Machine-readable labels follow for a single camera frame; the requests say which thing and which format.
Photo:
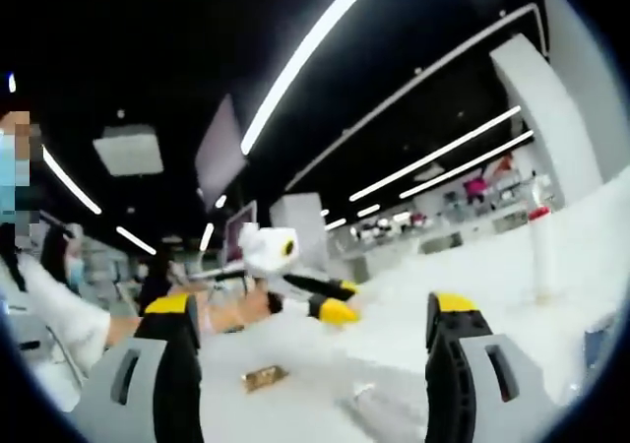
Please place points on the long curved ceiling light strip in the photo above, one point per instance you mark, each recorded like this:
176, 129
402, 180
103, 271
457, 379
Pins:
305, 54

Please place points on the straight ceiling light strip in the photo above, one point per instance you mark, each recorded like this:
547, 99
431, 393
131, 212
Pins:
467, 165
433, 155

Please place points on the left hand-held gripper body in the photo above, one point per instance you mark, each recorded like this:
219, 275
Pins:
268, 251

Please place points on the hanging monitor screen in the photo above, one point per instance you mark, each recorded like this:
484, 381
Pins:
219, 147

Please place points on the standing display screen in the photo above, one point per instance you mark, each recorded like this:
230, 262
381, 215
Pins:
240, 231

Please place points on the person's left hand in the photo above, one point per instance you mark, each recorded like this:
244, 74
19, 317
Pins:
246, 311

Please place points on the short ceiling light strip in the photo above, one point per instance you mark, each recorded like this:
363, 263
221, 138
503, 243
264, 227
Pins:
71, 179
207, 237
136, 240

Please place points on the square ceiling air unit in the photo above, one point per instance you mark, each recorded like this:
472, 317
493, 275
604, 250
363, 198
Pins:
128, 150

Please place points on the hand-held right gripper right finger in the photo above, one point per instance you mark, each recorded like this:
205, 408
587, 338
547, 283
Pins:
487, 389

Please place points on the small gold skincare sachet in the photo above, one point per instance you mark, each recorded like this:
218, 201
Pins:
263, 379

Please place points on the large red-ringed skincare bottle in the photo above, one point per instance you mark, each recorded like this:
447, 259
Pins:
541, 261

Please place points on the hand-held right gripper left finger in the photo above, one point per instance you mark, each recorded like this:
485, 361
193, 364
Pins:
128, 394

